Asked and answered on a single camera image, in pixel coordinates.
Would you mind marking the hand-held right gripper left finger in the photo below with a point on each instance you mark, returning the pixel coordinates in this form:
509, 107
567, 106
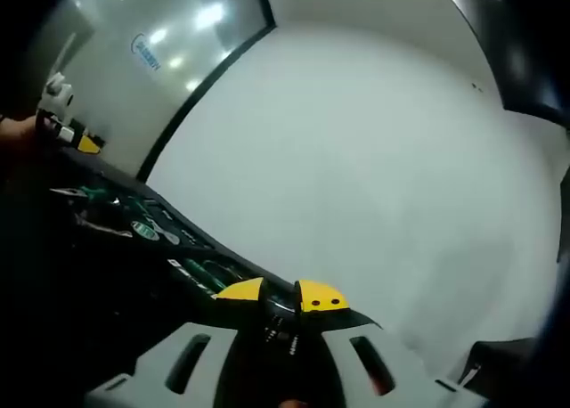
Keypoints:
149, 372

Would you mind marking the black toolbox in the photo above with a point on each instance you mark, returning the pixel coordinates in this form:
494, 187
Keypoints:
187, 236

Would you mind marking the silver wrench tool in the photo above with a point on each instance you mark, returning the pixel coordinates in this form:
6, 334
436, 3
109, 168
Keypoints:
168, 236

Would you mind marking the black equipment stand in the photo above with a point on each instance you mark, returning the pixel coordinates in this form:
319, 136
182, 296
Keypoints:
503, 359

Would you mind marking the green label bit strip tool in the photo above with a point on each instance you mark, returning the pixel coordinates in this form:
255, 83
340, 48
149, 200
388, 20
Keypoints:
187, 276

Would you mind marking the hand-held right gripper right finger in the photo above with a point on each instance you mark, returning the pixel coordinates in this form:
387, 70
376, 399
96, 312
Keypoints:
418, 381

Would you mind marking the long silver tool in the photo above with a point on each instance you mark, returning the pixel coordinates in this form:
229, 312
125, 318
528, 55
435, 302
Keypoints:
104, 226

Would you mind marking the green screwdriver tool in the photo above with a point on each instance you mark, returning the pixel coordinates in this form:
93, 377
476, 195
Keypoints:
214, 272

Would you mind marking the green label tape measure tool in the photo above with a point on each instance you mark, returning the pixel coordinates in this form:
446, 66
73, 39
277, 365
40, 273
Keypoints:
144, 230

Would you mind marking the blue logo sticker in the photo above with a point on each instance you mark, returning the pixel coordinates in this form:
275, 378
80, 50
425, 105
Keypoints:
142, 51

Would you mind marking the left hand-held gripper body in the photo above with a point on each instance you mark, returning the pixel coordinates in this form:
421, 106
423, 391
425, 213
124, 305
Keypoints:
58, 98

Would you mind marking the black partition frame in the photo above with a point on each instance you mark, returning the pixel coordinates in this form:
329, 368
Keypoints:
202, 100

